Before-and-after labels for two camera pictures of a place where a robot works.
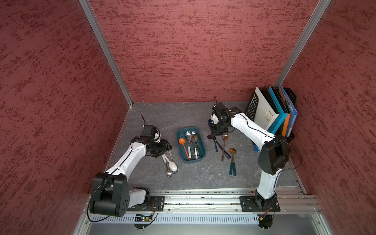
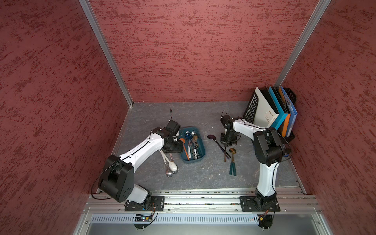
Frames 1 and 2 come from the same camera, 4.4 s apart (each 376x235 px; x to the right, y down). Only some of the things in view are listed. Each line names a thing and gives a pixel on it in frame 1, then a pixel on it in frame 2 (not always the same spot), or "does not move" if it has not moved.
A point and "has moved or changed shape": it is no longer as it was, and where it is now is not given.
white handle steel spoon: [188, 136] has moved or changed shape
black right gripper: [215, 132] → [225, 143]
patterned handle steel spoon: [196, 144] does not move
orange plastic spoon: [182, 141] does not move
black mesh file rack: [251, 109] does not move
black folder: [266, 91] does not move
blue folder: [293, 111] does not move
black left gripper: [165, 148] → [178, 149]
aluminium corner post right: [317, 14] does not move
